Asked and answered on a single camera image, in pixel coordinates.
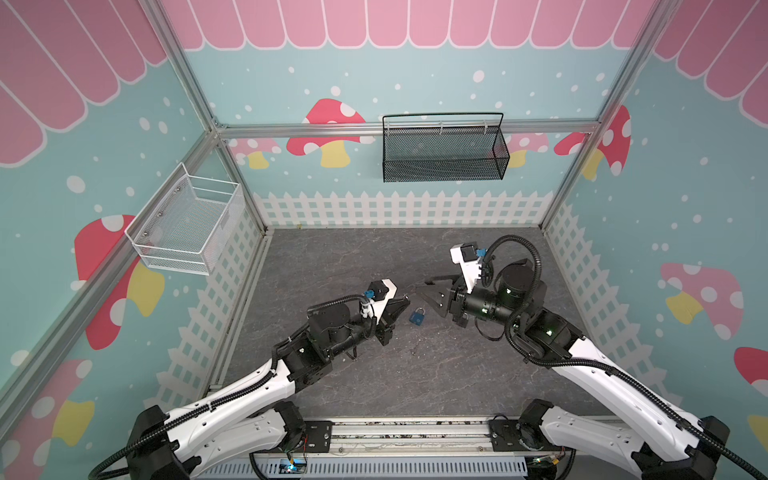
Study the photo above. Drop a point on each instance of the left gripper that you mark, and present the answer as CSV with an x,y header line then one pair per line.
x,y
386,324

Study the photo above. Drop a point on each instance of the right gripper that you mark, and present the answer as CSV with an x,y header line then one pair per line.
x,y
454,300

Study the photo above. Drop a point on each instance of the blue padlock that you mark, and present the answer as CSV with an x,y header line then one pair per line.
x,y
417,317

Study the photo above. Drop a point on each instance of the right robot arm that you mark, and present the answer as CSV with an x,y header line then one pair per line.
x,y
502,284

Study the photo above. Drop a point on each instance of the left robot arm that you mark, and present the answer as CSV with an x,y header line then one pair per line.
x,y
253,413

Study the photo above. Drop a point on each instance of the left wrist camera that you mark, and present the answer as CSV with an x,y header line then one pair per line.
x,y
378,294

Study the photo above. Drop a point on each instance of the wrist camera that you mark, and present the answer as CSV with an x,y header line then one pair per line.
x,y
469,257
378,294

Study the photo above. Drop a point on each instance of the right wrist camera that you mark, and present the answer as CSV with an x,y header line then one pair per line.
x,y
469,257

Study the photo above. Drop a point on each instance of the black wire basket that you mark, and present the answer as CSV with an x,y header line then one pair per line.
x,y
441,147

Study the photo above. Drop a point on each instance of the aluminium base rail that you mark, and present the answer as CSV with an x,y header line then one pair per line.
x,y
414,448

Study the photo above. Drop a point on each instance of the white wire basket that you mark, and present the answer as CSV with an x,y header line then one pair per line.
x,y
187,223

